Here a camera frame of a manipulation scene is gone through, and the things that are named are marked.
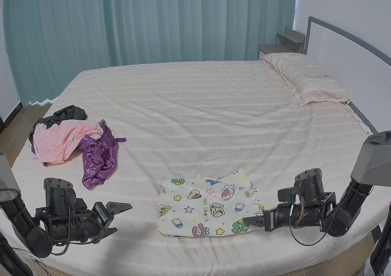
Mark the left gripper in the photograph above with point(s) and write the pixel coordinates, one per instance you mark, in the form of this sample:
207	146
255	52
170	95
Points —
91	223

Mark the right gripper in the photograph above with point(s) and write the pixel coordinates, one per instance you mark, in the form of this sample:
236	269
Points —
278	218

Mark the white printed pyjama top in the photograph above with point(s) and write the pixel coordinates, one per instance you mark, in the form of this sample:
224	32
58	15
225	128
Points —
207	204

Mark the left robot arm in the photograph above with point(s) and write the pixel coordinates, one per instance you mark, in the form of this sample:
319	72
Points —
55	204

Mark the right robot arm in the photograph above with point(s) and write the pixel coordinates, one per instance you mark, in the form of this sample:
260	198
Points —
351	201

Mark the bed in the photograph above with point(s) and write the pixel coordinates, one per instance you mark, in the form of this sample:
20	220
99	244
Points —
198	100

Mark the purple satin garment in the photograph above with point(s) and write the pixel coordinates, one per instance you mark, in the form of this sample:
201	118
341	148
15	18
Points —
100	158

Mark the pink garment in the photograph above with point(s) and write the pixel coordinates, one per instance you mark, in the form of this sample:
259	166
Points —
58	143

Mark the black garment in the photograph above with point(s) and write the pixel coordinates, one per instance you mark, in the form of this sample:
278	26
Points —
65	114

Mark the cream pillow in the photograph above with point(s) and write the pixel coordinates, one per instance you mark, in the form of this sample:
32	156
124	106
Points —
308	79

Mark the grey bedside table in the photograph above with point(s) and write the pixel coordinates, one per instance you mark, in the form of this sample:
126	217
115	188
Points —
284	44

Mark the blue-green curtain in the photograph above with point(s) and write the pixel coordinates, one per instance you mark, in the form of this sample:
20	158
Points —
152	18

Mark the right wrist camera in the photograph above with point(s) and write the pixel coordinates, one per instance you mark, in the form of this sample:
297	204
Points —
285	196

